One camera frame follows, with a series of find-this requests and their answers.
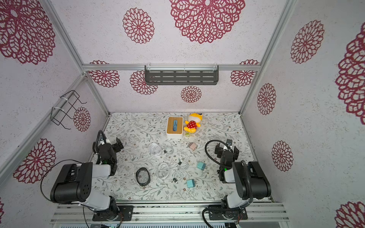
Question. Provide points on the yellow plush toy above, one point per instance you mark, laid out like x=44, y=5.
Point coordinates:
x=193, y=123

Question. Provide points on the teal charger cube upper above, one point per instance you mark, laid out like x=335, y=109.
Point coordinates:
x=201, y=165

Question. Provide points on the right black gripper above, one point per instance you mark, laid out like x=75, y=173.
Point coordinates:
x=226, y=152

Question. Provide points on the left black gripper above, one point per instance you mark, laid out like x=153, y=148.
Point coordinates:
x=99, y=149

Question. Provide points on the white wooden-top tissue box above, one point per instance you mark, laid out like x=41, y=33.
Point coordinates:
x=174, y=128

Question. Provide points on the grey wall shelf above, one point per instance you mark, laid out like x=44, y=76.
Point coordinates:
x=181, y=75

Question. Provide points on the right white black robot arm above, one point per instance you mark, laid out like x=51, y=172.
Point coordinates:
x=250, y=181

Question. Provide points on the clear oval zip pouch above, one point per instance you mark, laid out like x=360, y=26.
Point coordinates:
x=155, y=149

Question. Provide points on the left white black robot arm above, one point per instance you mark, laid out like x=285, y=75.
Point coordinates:
x=74, y=182

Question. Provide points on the teal charger cube lower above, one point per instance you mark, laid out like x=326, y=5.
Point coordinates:
x=190, y=183

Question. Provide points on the teal charger cube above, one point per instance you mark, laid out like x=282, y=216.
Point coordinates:
x=201, y=165
x=190, y=183

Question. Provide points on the black wire wall rack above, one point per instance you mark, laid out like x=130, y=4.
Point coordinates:
x=62, y=111

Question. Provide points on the pink charger cube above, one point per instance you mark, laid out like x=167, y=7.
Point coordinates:
x=192, y=146

